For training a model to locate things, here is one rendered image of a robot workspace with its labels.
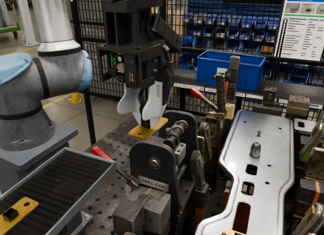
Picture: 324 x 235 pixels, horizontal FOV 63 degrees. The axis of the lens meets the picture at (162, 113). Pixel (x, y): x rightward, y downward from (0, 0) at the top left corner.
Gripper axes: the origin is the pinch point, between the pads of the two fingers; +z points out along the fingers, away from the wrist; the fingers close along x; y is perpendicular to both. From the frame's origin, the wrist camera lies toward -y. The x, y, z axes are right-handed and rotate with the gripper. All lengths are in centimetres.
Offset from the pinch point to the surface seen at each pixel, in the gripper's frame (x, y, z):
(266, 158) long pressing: 18, -41, 29
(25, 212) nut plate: -13.7, 17.9, 12.9
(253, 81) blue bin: 4, -87, 22
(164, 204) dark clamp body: 2.0, -2.0, 21.6
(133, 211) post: -1.4, 4.4, 19.3
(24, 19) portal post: -577, -389, 67
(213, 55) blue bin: -22, -103, 16
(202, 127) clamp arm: -1.2, -33.1, 19.3
